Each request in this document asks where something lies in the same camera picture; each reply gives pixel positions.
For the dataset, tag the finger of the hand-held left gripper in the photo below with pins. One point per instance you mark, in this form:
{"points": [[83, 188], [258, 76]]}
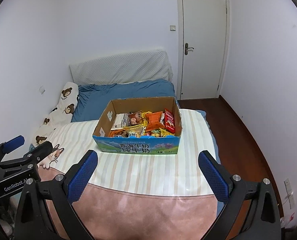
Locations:
{"points": [[13, 143], [42, 151]]}

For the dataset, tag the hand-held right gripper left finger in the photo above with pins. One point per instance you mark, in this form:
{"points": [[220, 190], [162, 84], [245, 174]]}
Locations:
{"points": [[83, 177]]}

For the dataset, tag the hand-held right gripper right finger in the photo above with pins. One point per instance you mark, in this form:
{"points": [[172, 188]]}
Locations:
{"points": [[213, 177]]}

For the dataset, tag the cardboard box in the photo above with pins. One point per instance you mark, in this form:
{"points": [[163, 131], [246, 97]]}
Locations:
{"points": [[138, 148]]}

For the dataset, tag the pile of snack packets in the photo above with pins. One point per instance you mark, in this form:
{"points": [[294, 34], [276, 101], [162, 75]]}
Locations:
{"points": [[154, 122]]}

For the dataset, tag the bear print pillow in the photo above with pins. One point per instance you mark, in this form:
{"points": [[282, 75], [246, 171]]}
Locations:
{"points": [[63, 105]]}

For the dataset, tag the pink blanket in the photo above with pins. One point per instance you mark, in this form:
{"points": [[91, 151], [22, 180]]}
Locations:
{"points": [[126, 212]]}

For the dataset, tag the striped blanket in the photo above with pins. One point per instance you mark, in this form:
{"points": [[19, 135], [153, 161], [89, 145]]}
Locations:
{"points": [[138, 170]]}

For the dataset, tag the blue pillow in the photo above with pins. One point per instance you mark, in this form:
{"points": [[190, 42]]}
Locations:
{"points": [[128, 91]]}

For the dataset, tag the white textured cushion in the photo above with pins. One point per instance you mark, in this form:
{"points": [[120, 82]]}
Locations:
{"points": [[121, 65]]}

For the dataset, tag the white door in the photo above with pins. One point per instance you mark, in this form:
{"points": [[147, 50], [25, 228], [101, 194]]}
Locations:
{"points": [[203, 30]]}

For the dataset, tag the small white wall plate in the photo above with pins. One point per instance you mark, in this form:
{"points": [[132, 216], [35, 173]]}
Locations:
{"points": [[41, 89]]}

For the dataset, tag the white wall power strip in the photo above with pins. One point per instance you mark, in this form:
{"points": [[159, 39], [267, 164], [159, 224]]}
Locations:
{"points": [[289, 192]]}

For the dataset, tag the wall light switch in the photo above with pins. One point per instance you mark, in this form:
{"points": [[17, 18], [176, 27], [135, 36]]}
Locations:
{"points": [[172, 27]]}

